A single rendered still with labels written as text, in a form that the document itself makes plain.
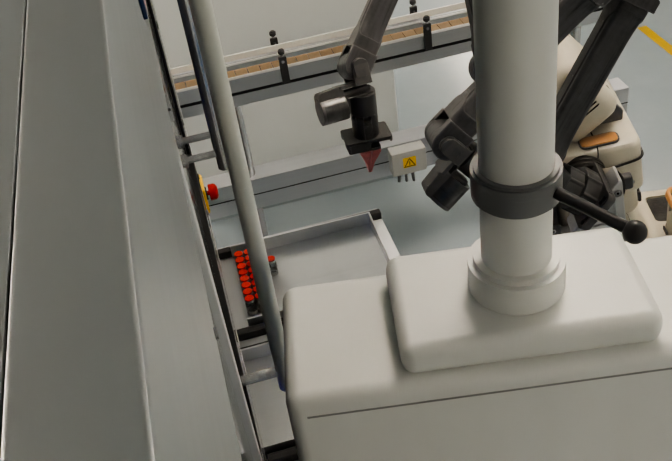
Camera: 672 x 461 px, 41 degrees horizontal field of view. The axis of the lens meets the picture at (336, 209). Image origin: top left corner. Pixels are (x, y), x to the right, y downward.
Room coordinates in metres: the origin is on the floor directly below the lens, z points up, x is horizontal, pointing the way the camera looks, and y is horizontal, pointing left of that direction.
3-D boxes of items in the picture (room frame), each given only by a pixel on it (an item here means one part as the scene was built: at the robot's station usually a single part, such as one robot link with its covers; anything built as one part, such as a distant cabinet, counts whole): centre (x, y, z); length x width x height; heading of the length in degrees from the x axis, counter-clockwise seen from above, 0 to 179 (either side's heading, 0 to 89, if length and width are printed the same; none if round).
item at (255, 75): (2.57, -0.12, 0.92); 1.90 x 0.15 x 0.16; 99
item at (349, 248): (1.57, 0.07, 0.90); 0.34 x 0.26 x 0.04; 98
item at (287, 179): (2.59, -0.27, 0.49); 1.60 x 0.08 x 0.12; 99
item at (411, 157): (2.53, -0.26, 0.50); 0.12 x 0.05 x 0.09; 99
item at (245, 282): (1.55, 0.23, 0.90); 0.18 x 0.02 x 0.05; 8
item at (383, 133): (1.67, -0.09, 1.19); 0.10 x 0.07 x 0.07; 98
